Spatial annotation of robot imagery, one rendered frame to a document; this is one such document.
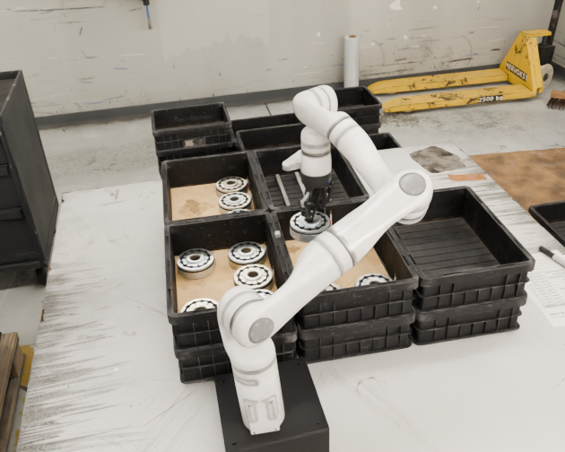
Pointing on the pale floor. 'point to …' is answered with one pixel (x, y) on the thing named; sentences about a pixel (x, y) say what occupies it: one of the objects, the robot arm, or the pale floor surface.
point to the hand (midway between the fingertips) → (316, 218)
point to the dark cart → (13, 181)
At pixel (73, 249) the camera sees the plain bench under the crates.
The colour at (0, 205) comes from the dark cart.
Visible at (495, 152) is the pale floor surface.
